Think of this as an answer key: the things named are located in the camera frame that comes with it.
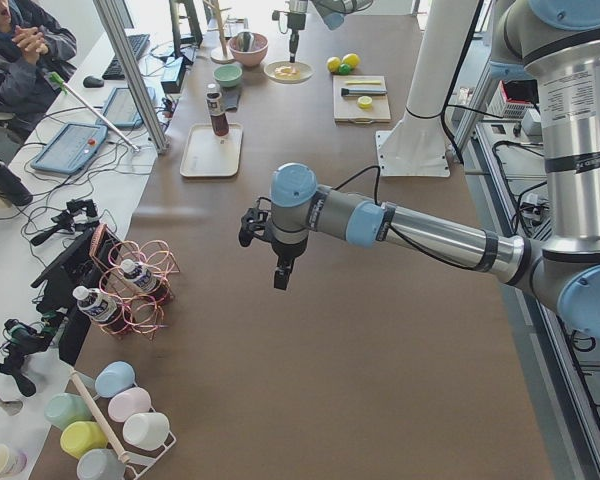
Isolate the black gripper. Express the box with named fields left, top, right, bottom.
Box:
left=272, top=239, right=306, bottom=290
left=286, top=10, right=307, bottom=62

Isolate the glazed twisted donut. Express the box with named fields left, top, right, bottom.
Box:
left=274, top=65, right=299, bottom=79

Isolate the white round plate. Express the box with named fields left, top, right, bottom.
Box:
left=264, top=61, right=313, bottom=84

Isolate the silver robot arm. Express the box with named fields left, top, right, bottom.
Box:
left=284, top=0, right=374, bottom=63
left=266, top=1, right=600, bottom=339

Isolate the dark drink bottle on tray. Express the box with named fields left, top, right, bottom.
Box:
left=206, top=83, right=229, bottom=137

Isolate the cream rectangular tray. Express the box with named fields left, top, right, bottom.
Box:
left=179, top=123, right=243, bottom=178

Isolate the pink bowl with ice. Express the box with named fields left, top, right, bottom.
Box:
left=228, top=32, right=269, bottom=67

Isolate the yellow lemon lower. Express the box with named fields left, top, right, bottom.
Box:
left=326, top=56, right=342, bottom=74

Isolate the yellow lemon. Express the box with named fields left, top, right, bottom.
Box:
left=342, top=53, right=360, bottom=69
left=326, top=56, right=342, bottom=74

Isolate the steel ice scoop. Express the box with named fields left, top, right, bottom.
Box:
left=235, top=30, right=255, bottom=52

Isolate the green lime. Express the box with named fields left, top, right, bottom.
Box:
left=338, top=64, right=352, bottom=75

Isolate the yellow lemon upper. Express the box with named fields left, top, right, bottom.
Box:
left=342, top=53, right=360, bottom=69

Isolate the steel muddler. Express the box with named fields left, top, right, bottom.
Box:
left=340, top=87, right=387, bottom=97

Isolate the yellow plastic knife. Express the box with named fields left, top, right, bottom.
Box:
left=344, top=79, right=382, bottom=86

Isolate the wooden mug tree stand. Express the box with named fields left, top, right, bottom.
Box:
left=203, top=0, right=235, bottom=65

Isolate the green bowl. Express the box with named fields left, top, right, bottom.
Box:
left=213, top=64, right=243, bottom=88

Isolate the grey folded cloth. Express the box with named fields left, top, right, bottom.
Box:
left=222, top=87, right=241, bottom=111

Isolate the wooden cutting board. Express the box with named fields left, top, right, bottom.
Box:
left=332, top=75, right=391, bottom=123

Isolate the half lemon slice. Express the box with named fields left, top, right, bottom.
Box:
left=357, top=96, right=373, bottom=110

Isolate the black keyboard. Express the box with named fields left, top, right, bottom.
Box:
left=101, top=32, right=152, bottom=81

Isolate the bottle in copper rack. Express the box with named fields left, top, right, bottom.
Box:
left=72, top=285, right=128, bottom=335

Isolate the blue teach pendant upper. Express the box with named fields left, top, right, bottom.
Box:
left=101, top=87, right=143, bottom=129

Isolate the blue teach pendant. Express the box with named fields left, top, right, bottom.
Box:
left=30, top=123, right=108, bottom=176
left=101, top=87, right=143, bottom=129

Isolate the pink plastic cup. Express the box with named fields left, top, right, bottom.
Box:
left=108, top=387, right=151, bottom=423

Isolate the blue plastic cup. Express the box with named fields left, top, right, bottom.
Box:
left=95, top=361, right=135, bottom=398

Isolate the white plastic cup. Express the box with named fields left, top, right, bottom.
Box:
left=123, top=412, right=170, bottom=451

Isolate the black computer mouse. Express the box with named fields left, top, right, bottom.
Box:
left=82, top=76, right=104, bottom=88

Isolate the white cup rack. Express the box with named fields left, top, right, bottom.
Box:
left=69, top=368, right=177, bottom=479

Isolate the blue teach pendant lower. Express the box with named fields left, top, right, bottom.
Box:
left=30, top=123, right=108, bottom=176

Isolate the yellow plastic cup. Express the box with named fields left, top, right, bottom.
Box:
left=60, top=421, right=108, bottom=459

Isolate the green plastic cup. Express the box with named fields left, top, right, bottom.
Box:
left=44, top=393, right=92, bottom=430

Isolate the grey plastic cup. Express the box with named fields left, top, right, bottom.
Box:
left=77, top=449, right=125, bottom=480

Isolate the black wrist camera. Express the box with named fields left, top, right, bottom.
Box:
left=238, top=207, right=272, bottom=247

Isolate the copper wire bottle rack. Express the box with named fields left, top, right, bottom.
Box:
left=89, top=224, right=180, bottom=340

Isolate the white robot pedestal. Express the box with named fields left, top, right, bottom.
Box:
left=376, top=0, right=482, bottom=178

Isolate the aluminium frame post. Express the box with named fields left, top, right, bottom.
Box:
left=93, top=0, right=168, bottom=155

